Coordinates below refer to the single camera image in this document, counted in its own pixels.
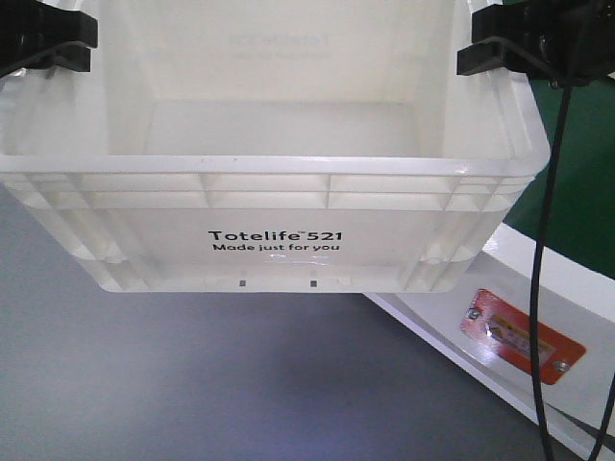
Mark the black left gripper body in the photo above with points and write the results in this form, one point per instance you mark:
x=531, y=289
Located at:
x=23, y=28

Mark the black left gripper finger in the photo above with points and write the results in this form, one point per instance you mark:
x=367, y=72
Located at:
x=72, y=57
x=52, y=28

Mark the white plastic tote crate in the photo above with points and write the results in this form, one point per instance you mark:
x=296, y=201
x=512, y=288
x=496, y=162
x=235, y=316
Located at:
x=287, y=146

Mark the white round table base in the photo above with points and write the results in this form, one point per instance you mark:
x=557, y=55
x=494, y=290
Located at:
x=573, y=300

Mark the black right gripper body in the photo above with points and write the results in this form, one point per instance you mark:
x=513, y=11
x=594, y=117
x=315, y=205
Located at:
x=551, y=32

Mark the red warning label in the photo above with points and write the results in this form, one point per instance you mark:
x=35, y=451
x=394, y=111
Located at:
x=503, y=329

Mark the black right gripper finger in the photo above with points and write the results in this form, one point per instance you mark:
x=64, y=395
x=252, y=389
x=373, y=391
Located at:
x=485, y=56
x=499, y=24

